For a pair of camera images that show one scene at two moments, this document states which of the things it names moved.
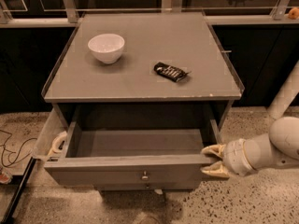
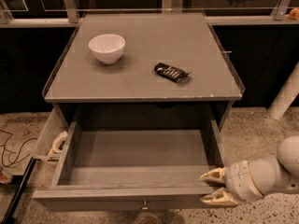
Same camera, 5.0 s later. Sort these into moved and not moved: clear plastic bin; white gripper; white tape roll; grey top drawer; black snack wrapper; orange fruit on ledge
Moved: white gripper; grey top drawer
Not moved: orange fruit on ledge; white tape roll; clear plastic bin; black snack wrapper
